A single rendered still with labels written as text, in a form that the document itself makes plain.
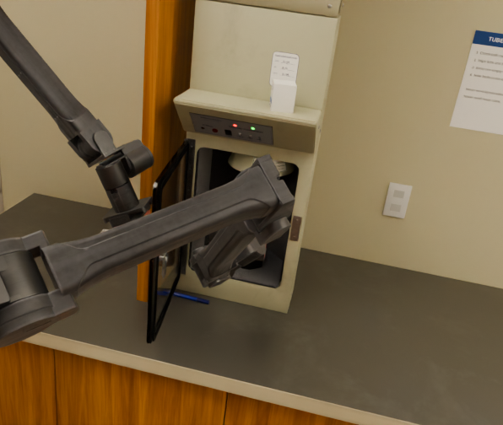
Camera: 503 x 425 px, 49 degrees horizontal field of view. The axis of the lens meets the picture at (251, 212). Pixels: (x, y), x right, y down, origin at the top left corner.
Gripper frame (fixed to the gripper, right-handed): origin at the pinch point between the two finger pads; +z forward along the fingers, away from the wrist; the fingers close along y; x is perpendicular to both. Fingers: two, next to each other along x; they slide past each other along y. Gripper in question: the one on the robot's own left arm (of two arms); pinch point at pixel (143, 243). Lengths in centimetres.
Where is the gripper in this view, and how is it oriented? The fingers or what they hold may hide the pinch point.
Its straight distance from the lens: 126.4
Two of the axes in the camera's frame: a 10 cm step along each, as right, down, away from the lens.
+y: -9.4, 2.5, 2.3
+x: -1.1, 4.0, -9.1
